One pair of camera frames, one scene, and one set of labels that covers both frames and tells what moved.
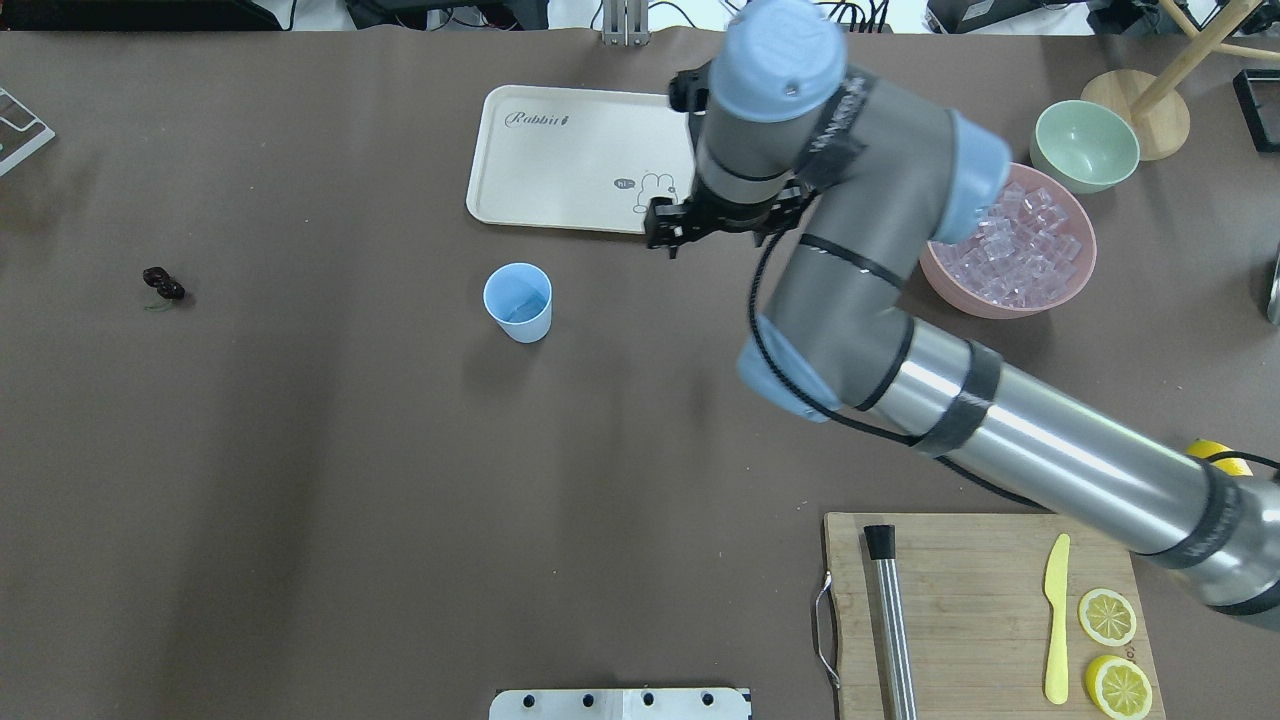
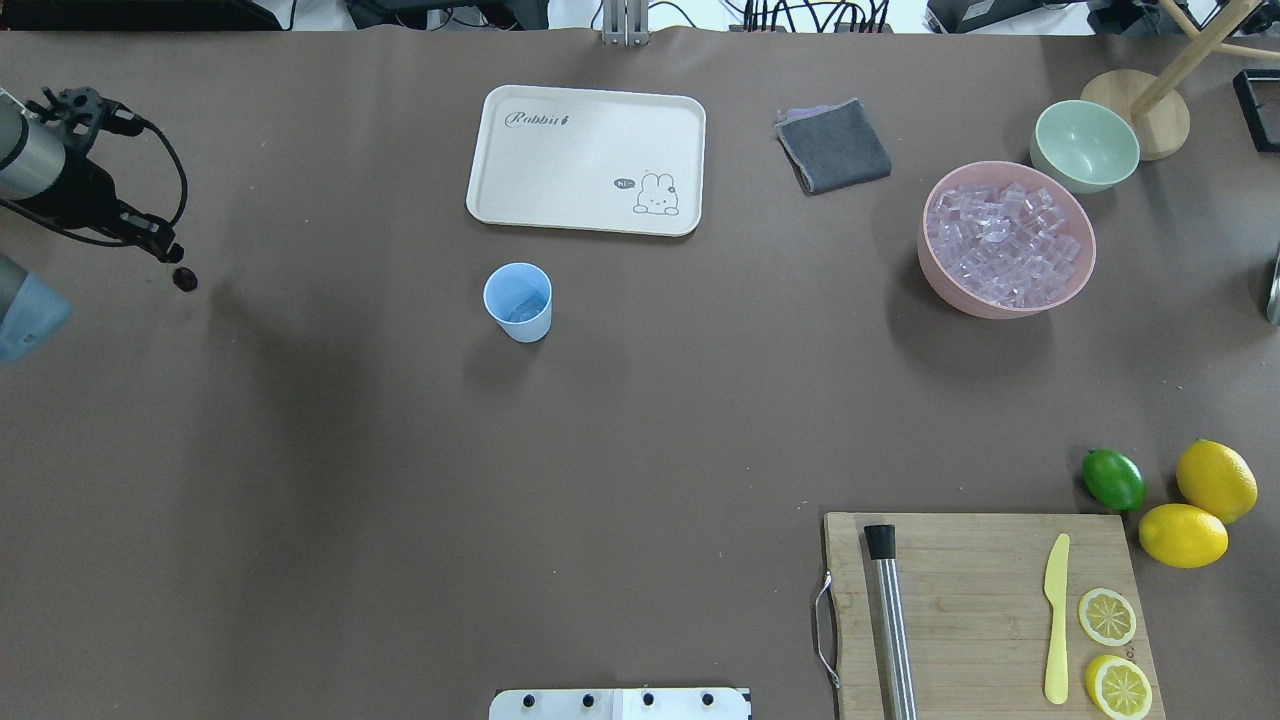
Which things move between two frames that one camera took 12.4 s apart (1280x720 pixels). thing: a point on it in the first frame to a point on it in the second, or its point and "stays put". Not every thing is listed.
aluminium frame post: x=626 y=23 stays put
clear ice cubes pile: x=1017 y=256 stays put
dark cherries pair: x=167 y=286 to x=185 y=279
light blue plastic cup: x=519 y=297 stays put
